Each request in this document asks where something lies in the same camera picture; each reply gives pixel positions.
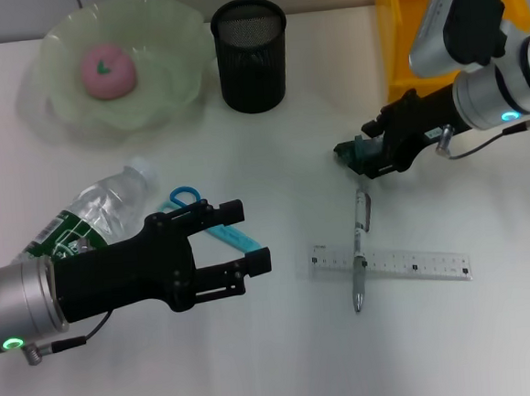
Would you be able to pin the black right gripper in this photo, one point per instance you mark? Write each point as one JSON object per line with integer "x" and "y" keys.
{"x": 424, "y": 116}

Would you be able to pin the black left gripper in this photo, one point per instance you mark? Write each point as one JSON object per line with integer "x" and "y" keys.
{"x": 115, "y": 274}

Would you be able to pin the blue capped scissors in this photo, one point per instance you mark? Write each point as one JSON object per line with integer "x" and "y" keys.
{"x": 231, "y": 235}

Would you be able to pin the green plastic wrapper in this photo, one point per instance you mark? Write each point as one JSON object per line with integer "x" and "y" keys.
{"x": 351, "y": 152}

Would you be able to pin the silver ballpoint pen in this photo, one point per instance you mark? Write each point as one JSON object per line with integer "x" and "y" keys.
{"x": 360, "y": 218}

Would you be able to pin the clear water bottle green label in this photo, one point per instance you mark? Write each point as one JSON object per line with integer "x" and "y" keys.
{"x": 109, "y": 201}

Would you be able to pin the pink toy peach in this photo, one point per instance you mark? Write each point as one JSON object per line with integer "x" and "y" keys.
{"x": 108, "y": 72}

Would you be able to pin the transparent plastic ruler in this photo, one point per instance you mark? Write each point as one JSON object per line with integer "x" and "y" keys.
{"x": 413, "y": 266}

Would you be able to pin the black mesh pen holder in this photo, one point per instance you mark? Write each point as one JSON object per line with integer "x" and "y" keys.
{"x": 252, "y": 70}

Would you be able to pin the green translucent fruit bowl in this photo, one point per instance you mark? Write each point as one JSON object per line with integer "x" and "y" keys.
{"x": 166, "y": 54}

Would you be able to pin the yellow plastic bin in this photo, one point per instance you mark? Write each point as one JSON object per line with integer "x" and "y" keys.
{"x": 394, "y": 36}

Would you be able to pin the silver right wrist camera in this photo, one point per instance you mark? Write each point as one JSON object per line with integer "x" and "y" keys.
{"x": 453, "y": 22}

